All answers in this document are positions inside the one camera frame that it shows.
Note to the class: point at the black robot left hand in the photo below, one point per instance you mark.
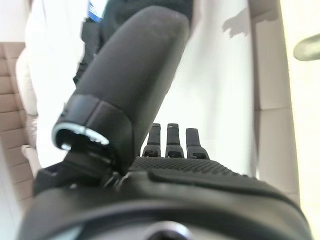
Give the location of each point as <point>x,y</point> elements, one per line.
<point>130,75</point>

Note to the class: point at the white garment with blue band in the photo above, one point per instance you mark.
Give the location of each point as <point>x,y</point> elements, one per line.
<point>50,37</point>

